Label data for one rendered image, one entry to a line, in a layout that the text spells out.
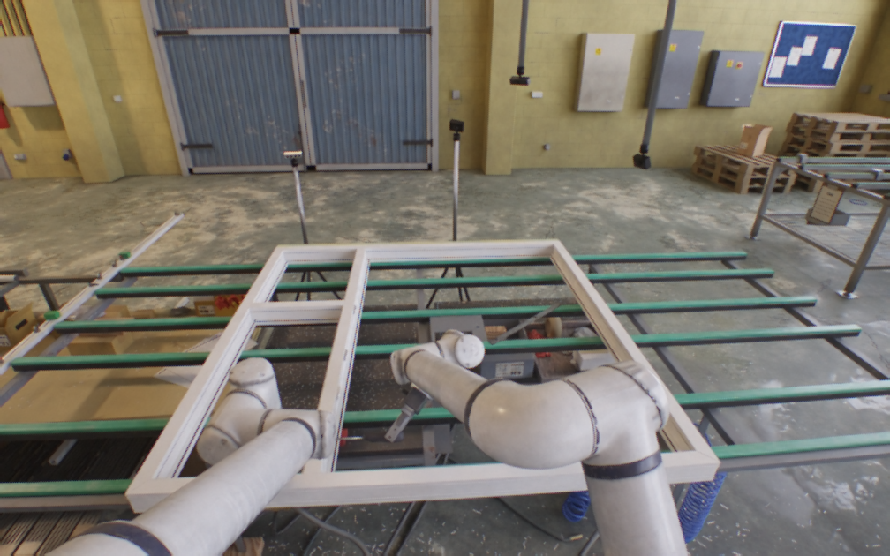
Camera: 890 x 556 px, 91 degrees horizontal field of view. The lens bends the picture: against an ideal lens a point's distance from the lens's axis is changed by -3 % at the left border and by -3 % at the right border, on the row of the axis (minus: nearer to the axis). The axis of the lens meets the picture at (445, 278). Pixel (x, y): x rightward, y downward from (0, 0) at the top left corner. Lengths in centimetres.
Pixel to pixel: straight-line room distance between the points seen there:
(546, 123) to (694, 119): 247
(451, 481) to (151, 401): 133
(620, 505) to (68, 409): 202
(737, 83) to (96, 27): 942
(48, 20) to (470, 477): 791
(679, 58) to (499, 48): 278
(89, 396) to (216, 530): 177
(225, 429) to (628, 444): 67
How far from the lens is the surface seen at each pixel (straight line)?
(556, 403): 66
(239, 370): 103
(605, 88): 775
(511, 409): 66
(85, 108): 831
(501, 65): 705
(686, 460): 140
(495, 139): 717
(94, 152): 844
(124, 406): 218
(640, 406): 72
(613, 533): 77
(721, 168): 802
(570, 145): 792
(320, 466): 127
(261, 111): 764
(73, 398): 234
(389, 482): 122
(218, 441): 93
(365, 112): 734
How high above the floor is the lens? 189
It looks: 28 degrees down
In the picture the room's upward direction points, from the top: straight up
